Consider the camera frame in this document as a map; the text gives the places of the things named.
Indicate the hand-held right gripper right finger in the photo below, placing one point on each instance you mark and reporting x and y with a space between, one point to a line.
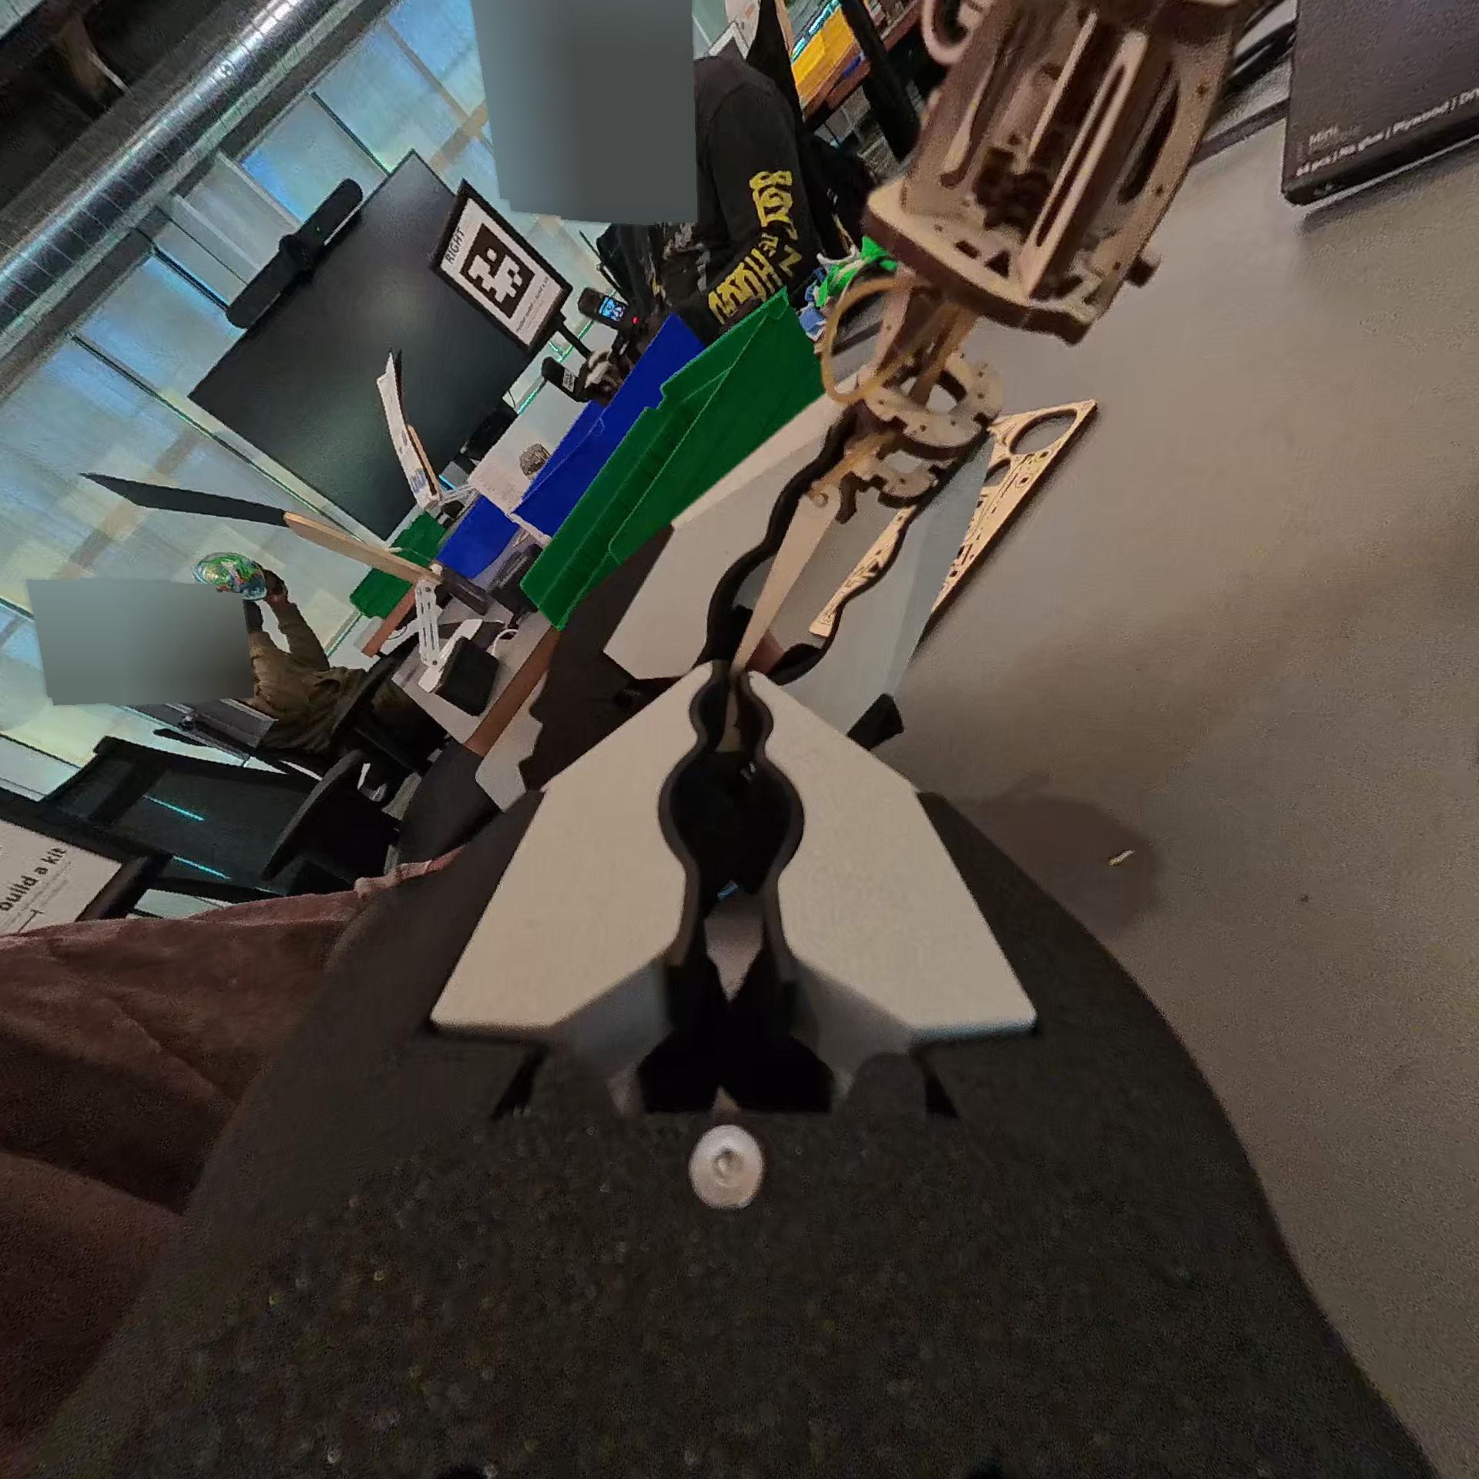
902 924

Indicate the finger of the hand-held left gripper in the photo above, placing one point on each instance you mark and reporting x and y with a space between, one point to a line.
705 554
913 624

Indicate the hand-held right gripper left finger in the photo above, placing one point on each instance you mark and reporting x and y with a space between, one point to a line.
556 924

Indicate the wooden model assembly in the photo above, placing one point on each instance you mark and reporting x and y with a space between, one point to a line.
1041 161

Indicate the person's left forearm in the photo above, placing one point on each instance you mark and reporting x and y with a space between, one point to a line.
127 1097

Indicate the laser-cut wooden parts sheet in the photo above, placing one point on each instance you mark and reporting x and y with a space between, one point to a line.
1018 462

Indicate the black model kit box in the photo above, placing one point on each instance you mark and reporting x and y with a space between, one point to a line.
1387 92

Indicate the large green plastic bin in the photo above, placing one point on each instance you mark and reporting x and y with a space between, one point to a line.
694 462

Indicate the blue plastic bin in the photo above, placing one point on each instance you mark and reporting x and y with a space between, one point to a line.
602 439

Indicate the small green plastic bin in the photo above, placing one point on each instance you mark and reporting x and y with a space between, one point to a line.
388 571

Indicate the black monitor screen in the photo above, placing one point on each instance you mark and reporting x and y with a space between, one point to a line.
348 369

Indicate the black video bar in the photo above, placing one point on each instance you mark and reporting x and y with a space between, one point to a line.
295 254

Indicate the silver ventilation duct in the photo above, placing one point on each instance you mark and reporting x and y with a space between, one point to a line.
140 149

